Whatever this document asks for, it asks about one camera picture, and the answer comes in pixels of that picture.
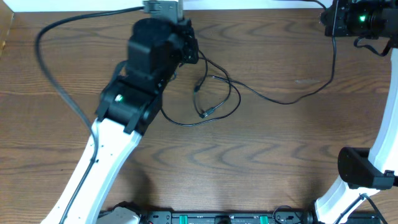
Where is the thin black cable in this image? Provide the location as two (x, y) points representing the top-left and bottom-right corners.
(192, 0), (338, 119)
(160, 49), (242, 127)

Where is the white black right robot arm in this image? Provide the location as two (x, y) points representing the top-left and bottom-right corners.
(304, 0), (397, 223)

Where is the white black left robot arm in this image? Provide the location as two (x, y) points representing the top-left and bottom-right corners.
(43, 18), (198, 223)

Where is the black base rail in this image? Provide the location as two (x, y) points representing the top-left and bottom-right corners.
(102, 202), (382, 224)

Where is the black camera cable left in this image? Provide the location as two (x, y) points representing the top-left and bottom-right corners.
(34, 6), (147, 224)

